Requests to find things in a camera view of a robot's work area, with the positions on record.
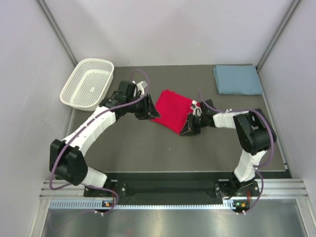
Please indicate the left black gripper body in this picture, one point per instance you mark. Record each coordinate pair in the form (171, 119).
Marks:
(140, 108)

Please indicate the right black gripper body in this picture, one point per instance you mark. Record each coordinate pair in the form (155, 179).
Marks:
(198, 122)

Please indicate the red t shirt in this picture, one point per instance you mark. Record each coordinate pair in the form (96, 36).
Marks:
(173, 109)

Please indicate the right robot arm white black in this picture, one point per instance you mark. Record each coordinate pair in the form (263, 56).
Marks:
(255, 134)

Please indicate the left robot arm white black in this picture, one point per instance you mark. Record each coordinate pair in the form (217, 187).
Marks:
(66, 158)

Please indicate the white perforated plastic basket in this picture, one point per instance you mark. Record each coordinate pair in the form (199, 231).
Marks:
(88, 84)

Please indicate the folded blue t shirt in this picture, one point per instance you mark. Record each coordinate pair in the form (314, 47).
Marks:
(237, 80)

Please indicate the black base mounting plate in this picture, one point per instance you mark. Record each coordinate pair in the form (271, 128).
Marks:
(211, 184)

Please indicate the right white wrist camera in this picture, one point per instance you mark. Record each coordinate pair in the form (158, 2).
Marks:
(196, 109)

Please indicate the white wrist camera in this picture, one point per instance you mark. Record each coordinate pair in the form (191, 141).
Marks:
(142, 86)
(196, 109)

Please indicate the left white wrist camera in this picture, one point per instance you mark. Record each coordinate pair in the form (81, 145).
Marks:
(142, 86)

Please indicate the aluminium frame rail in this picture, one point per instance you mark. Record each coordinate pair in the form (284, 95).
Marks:
(272, 189)

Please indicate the left aluminium corner post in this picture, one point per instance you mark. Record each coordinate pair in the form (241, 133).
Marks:
(57, 31)

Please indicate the aluminium corner post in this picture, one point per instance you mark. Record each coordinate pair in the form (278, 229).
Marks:
(57, 31)
(278, 33)

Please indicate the right aluminium corner post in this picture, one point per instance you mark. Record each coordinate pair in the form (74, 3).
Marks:
(278, 33)

